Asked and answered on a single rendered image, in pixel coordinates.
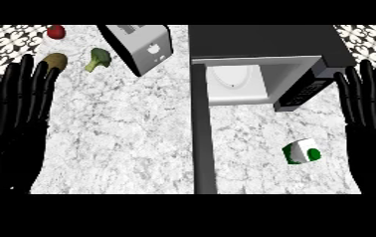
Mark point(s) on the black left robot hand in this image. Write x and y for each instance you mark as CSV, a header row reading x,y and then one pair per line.
x,y
22,124

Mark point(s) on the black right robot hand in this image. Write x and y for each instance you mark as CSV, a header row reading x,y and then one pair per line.
x,y
361,128

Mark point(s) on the white and green milk carton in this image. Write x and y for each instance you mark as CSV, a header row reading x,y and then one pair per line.
x,y
301,151

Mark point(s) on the dark grey microwave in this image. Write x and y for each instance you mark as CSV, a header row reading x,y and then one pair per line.
x,y
274,65

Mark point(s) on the dark grey microwave door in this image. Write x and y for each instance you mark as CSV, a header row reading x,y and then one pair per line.
x,y
202,131

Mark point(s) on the brown potato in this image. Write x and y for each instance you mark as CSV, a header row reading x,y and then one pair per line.
x,y
55,61

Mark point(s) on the green broccoli floret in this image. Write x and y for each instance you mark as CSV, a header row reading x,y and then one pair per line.
x,y
99,59

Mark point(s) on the red apple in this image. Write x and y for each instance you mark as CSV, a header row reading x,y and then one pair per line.
x,y
56,32

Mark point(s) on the silver toaster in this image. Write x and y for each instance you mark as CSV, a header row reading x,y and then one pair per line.
x,y
142,47

